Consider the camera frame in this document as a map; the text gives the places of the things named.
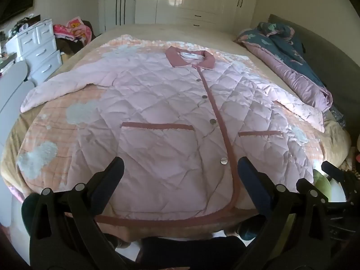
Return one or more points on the pink quilted jacket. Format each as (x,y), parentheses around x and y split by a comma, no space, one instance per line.
(168,104)

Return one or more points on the white rounded panel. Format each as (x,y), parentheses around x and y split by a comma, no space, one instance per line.
(11,87)

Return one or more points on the green cloth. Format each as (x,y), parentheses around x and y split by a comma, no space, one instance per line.
(320,181)

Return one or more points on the purple and teal duvet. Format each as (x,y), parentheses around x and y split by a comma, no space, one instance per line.
(284,50)

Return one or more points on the bed with tan sheet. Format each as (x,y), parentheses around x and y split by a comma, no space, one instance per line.
(168,33)

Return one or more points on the white drawer chest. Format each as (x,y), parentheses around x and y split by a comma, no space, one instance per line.
(39,50)

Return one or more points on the white wardrobe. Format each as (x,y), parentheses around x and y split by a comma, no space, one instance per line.
(202,0)

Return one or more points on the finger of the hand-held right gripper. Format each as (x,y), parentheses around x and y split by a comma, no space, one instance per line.
(333,171)

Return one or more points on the white door with black stripes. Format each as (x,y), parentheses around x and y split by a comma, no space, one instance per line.
(123,8)

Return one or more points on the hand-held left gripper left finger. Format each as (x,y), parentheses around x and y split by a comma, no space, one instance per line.
(111,175)

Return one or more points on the pink printed cloth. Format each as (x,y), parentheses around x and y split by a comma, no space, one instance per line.
(73,28)

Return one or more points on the grey upholstered headboard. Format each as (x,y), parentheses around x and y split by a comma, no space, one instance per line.
(337,70)

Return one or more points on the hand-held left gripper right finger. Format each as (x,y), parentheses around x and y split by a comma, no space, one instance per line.
(251,177)

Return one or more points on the orange cloud print blanket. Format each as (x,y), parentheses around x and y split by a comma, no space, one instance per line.
(56,135)

